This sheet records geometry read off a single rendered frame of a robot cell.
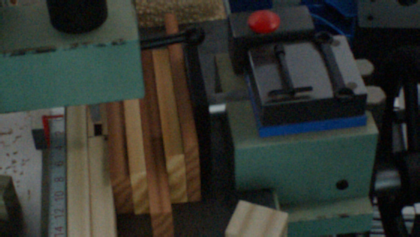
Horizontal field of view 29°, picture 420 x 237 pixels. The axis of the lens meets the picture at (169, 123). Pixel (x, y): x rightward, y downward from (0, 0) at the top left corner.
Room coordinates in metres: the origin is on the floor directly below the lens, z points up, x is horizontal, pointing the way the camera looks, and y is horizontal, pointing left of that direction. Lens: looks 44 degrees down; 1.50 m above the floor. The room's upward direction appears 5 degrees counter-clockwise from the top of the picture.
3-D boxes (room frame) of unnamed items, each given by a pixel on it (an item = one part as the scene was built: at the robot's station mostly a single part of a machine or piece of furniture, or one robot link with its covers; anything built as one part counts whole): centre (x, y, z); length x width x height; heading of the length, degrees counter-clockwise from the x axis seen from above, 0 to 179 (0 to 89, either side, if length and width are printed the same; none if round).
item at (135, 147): (0.62, 0.04, 0.93); 0.24 x 0.01 x 0.06; 2
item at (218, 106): (0.59, -0.06, 0.95); 0.09 x 0.07 x 0.09; 2
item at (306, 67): (0.59, -0.12, 0.99); 0.13 x 0.11 x 0.06; 2
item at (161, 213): (0.57, 0.02, 0.92); 0.23 x 0.02 x 0.05; 2
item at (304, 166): (0.59, -0.12, 0.92); 0.15 x 0.13 x 0.09; 2
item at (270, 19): (0.62, -0.10, 1.02); 0.03 x 0.03 x 0.01
